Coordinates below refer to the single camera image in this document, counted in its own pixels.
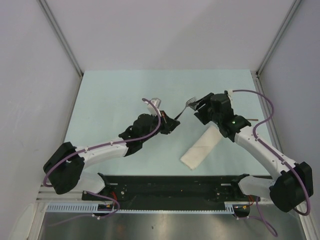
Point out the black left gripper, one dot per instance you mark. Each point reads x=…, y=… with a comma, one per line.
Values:
x=168, y=124

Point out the silver metal fork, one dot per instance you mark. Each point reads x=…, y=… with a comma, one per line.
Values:
x=187, y=104

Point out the white cloth napkin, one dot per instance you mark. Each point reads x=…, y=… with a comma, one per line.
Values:
x=196, y=154

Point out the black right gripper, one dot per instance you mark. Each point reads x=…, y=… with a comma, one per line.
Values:
x=201, y=115

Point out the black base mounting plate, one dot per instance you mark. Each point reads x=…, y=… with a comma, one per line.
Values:
x=172, y=191

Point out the aluminium corner post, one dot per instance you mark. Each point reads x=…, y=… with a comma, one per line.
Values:
x=53, y=23
x=279, y=35

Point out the white slotted cable duct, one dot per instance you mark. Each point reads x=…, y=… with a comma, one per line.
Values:
x=99, y=208

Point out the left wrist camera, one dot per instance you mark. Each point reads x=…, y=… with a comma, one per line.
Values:
x=153, y=106

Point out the right aluminium corner post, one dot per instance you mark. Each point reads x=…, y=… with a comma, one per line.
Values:
x=279, y=35

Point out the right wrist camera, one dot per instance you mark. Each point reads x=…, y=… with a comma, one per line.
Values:
x=229, y=93

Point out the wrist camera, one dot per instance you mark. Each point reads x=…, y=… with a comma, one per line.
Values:
x=153, y=106
x=229, y=93

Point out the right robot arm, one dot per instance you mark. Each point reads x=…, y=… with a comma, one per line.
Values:
x=291, y=183

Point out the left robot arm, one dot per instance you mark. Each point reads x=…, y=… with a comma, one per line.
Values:
x=65, y=168

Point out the aluminium frame rail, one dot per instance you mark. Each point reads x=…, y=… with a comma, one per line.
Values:
x=52, y=195

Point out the left aluminium corner post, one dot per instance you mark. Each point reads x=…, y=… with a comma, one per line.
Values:
x=53, y=23

